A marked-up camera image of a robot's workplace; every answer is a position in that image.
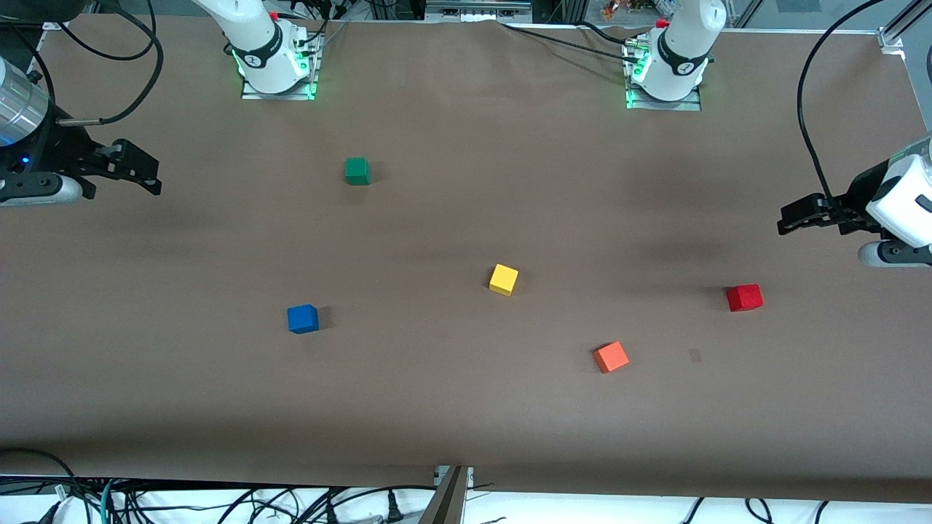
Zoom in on orange block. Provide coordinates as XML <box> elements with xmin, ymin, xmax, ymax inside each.
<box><xmin>593</xmin><ymin>341</ymin><xmax>631</xmax><ymax>374</ymax></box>

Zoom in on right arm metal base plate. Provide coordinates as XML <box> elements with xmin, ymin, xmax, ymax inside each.
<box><xmin>240</xmin><ymin>29</ymin><xmax>320</xmax><ymax>101</ymax></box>

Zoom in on aluminium frame profile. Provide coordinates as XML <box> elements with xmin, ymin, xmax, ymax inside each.
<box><xmin>885</xmin><ymin>0</ymin><xmax>932</xmax><ymax>41</ymax></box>

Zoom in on yellow block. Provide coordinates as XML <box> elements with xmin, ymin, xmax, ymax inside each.
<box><xmin>489</xmin><ymin>263</ymin><xmax>520</xmax><ymax>297</ymax></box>

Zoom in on red block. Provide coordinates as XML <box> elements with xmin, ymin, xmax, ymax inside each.
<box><xmin>726</xmin><ymin>284</ymin><xmax>764</xmax><ymax>312</ymax></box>

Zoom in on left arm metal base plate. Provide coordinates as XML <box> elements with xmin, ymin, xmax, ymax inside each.
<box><xmin>624</xmin><ymin>40</ymin><xmax>703</xmax><ymax>111</ymax></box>

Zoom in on dark metal beam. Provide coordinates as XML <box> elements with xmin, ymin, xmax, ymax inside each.
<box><xmin>419</xmin><ymin>467</ymin><xmax>468</xmax><ymax>524</ymax></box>

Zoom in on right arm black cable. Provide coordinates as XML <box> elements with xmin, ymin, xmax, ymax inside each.
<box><xmin>40</xmin><ymin>0</ymin><xmax>165</xmax><ymax>127</ymax></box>

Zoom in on black cables across table cover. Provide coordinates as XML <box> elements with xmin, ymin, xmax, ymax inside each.
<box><xmin>499</xmin><ymin>20</ymin><xmax>641</xmax><ymax>65</ymax></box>

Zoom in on blue block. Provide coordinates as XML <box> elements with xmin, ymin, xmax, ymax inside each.
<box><xmin>287</xmin><ymin>304</ymin><xmax>320</xmax><ymax>335</ymax></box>

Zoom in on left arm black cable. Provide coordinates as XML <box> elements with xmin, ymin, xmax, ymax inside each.
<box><xmin>797</xmin><ymin>0</ymin><xmax>886</xmax><ymax>212</ymax></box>

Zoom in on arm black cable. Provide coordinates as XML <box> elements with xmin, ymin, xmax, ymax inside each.
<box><xmin>40</xmin><ymin>0</ymin><xmax>165</xmax><ymax>127</ymax></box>
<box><xmin>797</xmin><ymin>0</ymin><xmax>886</xmax><ymax>212</ymax></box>

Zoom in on grey metal rail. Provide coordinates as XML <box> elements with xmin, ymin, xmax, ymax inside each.
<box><xmin>426</xmin><ymin>0</ymin><xmax>532</xmax><ymax>21</ymax></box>

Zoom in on brown paper table cover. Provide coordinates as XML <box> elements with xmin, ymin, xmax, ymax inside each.
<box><xmin>0</xmin><ymin>15</ymin><xmax>932</xmax><ymax>503</ymax></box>

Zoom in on tangled black cable bundle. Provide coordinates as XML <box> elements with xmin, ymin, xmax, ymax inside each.
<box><xmin>0</xmin><ymin>448</ymin><xmax>438</xmax><ymax>524</ymax></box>

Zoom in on silver metal table bracket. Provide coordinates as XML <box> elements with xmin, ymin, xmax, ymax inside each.
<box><xmin>434</xmin><ymin>466</ymin><xmax>475</xmax><ymax>497</ymax></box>

